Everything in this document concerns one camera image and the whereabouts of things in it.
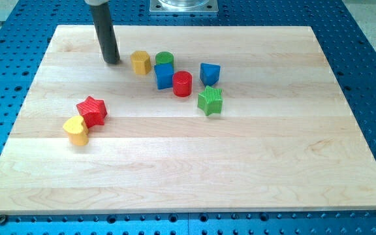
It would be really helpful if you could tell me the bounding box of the blue triangle block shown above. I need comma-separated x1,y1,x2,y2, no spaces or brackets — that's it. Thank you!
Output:
200,63,221,86

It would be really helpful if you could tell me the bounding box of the blue cube block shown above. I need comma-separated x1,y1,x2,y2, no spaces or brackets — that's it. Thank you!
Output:
154,63,174,89

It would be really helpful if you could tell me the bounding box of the beige tool holder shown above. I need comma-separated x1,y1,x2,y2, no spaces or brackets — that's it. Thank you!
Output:
84,0,109,6

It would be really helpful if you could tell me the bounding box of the green cylinder block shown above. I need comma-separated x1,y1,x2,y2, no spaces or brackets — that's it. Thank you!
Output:
155,51,174,67

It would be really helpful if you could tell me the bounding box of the light wooden board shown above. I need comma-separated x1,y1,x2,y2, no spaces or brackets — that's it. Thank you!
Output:
0,25,376,215

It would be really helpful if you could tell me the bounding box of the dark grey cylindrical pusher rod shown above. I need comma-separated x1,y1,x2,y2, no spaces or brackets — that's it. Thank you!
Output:
89,3,120,64

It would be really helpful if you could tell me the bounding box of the red cylinder block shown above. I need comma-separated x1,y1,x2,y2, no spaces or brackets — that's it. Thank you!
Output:
172,70,193,97

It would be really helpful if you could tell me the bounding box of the green star block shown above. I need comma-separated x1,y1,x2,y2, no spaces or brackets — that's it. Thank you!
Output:
197,86,223,116

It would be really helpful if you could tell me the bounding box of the yellow heart block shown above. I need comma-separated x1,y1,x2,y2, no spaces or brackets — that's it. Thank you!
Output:
63,115,89,146

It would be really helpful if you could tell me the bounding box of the yellow hexagon block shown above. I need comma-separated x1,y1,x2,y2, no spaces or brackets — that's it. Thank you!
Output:
131,51,151,75

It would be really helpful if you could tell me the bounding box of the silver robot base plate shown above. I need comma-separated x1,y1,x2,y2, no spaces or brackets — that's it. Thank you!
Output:
149,0,219,14

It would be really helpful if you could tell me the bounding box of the red star block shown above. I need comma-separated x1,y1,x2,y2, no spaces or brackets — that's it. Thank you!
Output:
76,96,107,128

